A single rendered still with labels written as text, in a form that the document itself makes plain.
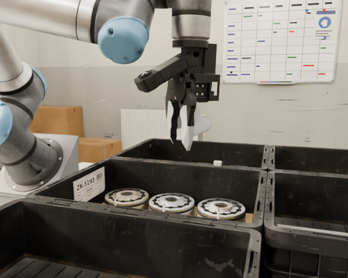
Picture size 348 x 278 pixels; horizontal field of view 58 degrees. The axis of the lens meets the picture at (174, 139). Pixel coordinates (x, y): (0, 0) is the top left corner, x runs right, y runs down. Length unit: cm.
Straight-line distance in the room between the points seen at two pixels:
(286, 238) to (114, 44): 38
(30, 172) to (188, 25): 62
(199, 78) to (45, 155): 55
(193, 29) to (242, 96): 322
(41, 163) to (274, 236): 71
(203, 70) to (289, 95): 319
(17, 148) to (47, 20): 46
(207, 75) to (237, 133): 324
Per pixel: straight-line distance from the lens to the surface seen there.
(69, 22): 55
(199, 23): 61
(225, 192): 74
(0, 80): 94
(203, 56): 64
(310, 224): 74
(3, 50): 89
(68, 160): 101
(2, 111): 90
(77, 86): 450
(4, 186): 108
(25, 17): 57
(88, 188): 74
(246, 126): 383
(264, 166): 76
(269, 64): 378
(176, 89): 62
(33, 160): 97
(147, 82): 58
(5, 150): 92
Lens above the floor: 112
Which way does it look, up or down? 10 degrees down
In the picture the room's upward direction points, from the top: straight up
